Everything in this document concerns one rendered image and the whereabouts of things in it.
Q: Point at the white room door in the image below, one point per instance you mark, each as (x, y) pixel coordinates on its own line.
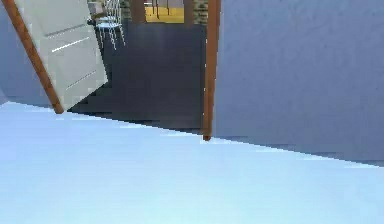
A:
(63, 50)

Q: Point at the brown wooden door frame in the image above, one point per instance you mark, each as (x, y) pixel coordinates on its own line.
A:
(210, 66)

